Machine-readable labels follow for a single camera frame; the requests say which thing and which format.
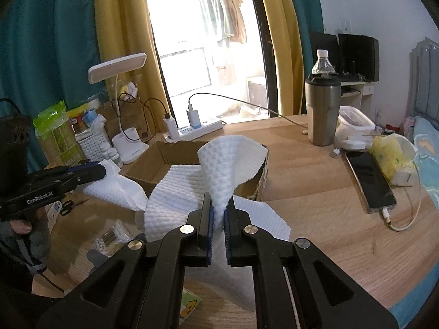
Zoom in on yellow plastic bag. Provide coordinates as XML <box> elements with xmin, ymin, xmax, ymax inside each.
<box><xmin>371</xmin><ymin>134</ymin><xmax>417</xmax><ymax>186</ymax></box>

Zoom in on white lidded container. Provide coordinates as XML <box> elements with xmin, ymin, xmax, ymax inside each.
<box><xmin>334</xmin><ymin>106</ymin><xmax>375</xmax><ymax>151</ymax></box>

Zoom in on steel travel tumbler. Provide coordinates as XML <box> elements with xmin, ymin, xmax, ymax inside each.
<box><xmin>304</xmin><ymin>73</ymin><xmax>342</xmax><ymax>146</ymax></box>

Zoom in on left hand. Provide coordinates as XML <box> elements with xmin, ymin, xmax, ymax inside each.
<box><xmin>1</xmin><ymin>207</ymin><xmax>50</xmax><ymax>275</ymax></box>

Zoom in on black scissors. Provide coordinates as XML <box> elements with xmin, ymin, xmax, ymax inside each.
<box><xmin>60</xmin><ymin>199</ymin><xmax>88</xmax><ymax>216</ymax></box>

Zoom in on brown cardboard box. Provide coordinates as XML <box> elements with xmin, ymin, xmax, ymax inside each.
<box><xmin>125</xmin><ymin>141</ymin><xmax>269</xmax><ymax>201</ymax></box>

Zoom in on white textured cloth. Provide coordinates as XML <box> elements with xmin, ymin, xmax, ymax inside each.
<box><xmin>144</xmin><ymin>135</ymin><xmax>291</xmax><ymax>311</ymax></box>

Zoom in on white pill bottle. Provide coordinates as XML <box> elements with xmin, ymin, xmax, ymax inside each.
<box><xmin>100</xmin><ymin>142</ymin><xmax>111</xmax><ymax>160</ymax></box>
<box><xmin>107</xmin><ymin>147</ymin><xmax>123</xmax><ymax>168</ymax></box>

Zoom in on grey sock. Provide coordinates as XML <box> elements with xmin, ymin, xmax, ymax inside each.
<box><xmin>86</xmin><ymin>249</ymin><xmax>109</xmax><ymax>268</ymax></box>

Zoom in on green paper cup package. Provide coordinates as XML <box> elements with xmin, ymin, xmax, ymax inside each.
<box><xmin>33</xmin><ymin>100</ymin><xmax>85</xmax><ymax>166</ymax></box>

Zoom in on white charger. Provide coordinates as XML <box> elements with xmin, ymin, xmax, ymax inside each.
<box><xmin>164</xmin><ymin>116</ymin><xmax>180</xmax><ymax>140</ymax></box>
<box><xmin>186</xmin><ymin>103</ymin><xmax>201</xmax><ymax>129</ymax></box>

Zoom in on cotton swab pack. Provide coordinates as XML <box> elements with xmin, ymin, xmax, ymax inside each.
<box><xmin>93</xmin><ymin>219</ymin><xmax>134</xmax><ymax>258</ymax></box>

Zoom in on white power strip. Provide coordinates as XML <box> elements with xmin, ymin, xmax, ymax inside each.
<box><xmin>163</xmin><ymin>119</ymin><xmax>223</xmax><ymax>143</ymax></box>

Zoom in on white charger right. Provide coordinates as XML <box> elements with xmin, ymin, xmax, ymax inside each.
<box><xmin>186</xmin><ymin>103</ymin><xmax>201</xmax><ymax>129</ymax></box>

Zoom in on black smartphone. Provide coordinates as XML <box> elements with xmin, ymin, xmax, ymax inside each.
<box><xmin>345</xmin><ymin>151</ymin><xmax>397</xmax><ymax>213</ymax></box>

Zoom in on grey bed headboard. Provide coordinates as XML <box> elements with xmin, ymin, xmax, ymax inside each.
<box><xmin>406</xmin><ymin>37</ymin><xmax>438</xmax><ymax>126</ymax></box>

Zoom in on white charger left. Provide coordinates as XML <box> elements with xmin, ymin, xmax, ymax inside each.
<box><xmin>164</xmin><ymin>116</ymin><xmax>180</xmax><ymax>140</ymax></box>

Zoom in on white desk lamp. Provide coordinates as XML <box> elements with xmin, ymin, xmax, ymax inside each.
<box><xmin>88</xmin><ymin>52</ymin><xmax>148</xmax><ymax>165</ymax></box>

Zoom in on white perforated basket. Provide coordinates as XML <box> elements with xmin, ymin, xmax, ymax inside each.
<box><xmin>74</xmin><ymin>129</ymin><xmax>109</xmax><ymax>162</ymax></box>

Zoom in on black computer monitor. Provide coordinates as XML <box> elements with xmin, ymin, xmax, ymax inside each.
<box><xmin>339</xmin><ymin>33</ymin><xmax>379</xmax><ymax>82</ymax></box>

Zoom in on clear water bottle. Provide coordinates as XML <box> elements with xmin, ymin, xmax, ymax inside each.
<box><xmin>312</xmin><ymin>49</ymin><xmax>336</xmax><ymax>74</ymax></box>

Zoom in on tissue packet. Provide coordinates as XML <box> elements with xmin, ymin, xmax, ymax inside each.
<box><xmin>179</xmin><ymin>288</ymin><xmax>202</xmax><ymax>325</ymax></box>

